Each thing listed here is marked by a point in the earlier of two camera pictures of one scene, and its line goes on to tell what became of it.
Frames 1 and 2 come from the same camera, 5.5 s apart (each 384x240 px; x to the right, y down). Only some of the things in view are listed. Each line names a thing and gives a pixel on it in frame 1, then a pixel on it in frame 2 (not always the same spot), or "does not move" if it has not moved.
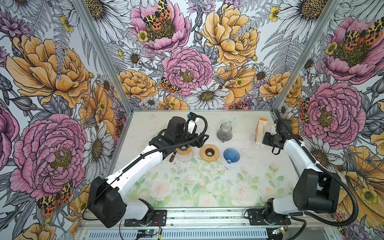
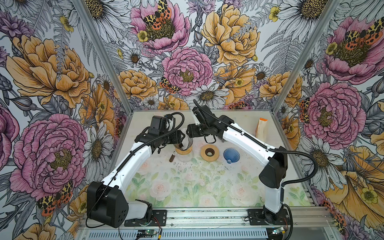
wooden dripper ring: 185,152 does not move
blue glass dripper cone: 231,155 does not move
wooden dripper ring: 209,152 does not move
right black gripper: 265,140 → 192,131
